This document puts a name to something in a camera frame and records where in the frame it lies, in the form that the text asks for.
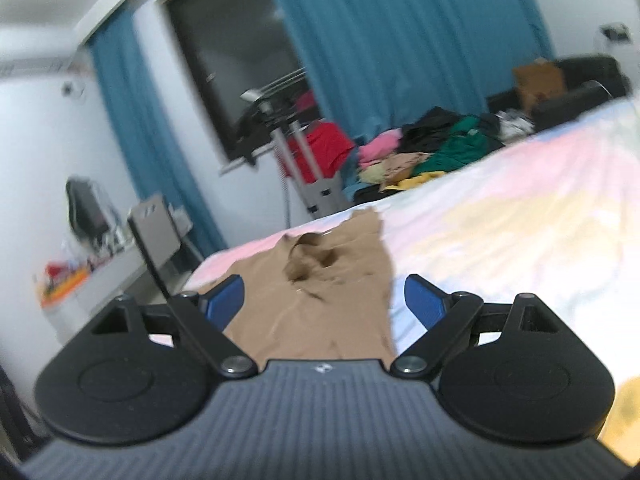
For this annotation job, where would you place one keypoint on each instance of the brown paper bag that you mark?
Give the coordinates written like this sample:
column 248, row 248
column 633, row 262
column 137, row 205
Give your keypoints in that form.
column 540, row 85

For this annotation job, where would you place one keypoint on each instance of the narrow blue curtain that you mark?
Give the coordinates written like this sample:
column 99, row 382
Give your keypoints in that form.
column 145, row 135

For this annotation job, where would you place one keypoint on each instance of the beige cloth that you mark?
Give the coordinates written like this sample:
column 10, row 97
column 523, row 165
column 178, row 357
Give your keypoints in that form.
column 405, row 165

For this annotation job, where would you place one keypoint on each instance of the white desk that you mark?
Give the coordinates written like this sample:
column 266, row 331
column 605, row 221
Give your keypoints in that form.
column 110, row 280

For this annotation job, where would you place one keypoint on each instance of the green cloth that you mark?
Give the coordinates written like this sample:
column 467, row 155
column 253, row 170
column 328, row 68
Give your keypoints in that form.
column 460, row 152

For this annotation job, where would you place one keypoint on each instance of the wall outlet with plug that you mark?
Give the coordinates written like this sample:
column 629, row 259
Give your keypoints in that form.
column 616, row 32

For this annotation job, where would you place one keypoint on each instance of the pink cloth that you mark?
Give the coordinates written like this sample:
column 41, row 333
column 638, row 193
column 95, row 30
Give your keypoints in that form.
column 380, row 147

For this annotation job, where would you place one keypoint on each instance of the yellow-green cloth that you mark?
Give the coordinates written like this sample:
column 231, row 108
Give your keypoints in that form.
column 374, row 175

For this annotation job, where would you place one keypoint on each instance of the white patterned cloth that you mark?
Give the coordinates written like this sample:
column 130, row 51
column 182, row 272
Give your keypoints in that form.
column 515, row 125

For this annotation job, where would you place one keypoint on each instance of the tan printed t-shirt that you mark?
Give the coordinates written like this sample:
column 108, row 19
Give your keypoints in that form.
column 320, row 320

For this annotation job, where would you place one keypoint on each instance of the black sofa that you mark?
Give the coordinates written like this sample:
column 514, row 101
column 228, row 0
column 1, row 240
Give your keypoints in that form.
column 590, row 75

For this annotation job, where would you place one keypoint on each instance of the dark framed window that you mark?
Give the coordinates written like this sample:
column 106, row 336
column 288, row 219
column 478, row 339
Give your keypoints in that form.
column 235, row 60

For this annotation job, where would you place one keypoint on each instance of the red cloth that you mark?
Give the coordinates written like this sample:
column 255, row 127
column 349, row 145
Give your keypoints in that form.
column 325, row 147

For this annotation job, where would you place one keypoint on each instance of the pastel bed sheet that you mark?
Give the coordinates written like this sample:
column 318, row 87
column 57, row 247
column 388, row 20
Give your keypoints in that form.
column 500, row 240

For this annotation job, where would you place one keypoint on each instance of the black wall socket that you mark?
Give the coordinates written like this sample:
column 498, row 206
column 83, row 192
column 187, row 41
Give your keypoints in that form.
column 72, row 87

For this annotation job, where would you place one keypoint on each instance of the wide blue curtain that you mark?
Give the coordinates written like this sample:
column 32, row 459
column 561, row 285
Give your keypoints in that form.
column 410, row 35

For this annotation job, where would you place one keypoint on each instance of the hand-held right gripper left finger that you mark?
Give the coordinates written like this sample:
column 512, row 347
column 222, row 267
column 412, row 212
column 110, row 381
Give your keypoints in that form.
column 224, row 300

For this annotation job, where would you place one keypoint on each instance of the garment steamer stand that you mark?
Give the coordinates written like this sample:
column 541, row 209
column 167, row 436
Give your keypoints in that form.
column 300, row 170

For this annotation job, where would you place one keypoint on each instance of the wavy framed mirror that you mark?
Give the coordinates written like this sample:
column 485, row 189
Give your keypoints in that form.
column 87, row 212

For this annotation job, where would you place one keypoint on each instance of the yellow cloth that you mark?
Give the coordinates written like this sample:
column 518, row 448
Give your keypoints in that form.
column 427, row 177

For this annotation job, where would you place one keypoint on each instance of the beige chair black frame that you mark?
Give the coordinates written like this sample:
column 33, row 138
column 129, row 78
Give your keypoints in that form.
column 160, row 240

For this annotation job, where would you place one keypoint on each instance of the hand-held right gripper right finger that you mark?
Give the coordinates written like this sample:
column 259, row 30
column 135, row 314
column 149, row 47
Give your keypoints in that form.
column 425, row 300

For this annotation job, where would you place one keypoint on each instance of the orange tray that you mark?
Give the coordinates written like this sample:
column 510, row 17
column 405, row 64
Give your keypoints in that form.
column 65, row 287

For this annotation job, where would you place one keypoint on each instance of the white air conditioner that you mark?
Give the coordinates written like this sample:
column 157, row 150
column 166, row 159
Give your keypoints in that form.
column 40, row 65

